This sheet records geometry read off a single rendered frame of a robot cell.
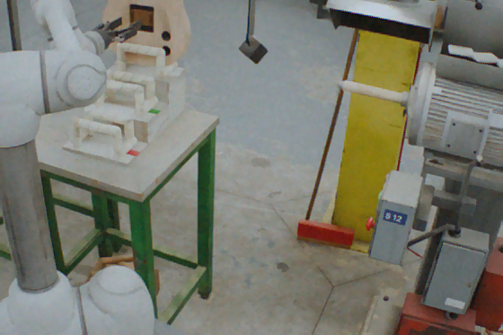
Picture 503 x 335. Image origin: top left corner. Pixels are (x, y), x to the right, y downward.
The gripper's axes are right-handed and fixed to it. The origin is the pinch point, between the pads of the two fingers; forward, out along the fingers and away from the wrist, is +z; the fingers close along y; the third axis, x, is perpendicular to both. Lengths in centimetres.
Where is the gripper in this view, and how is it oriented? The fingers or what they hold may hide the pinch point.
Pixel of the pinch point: (126, 24)
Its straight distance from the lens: 201.4
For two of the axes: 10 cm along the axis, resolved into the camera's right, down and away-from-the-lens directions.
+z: 3.3, -4.7, 8.2
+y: 9.4, 2.1, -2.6
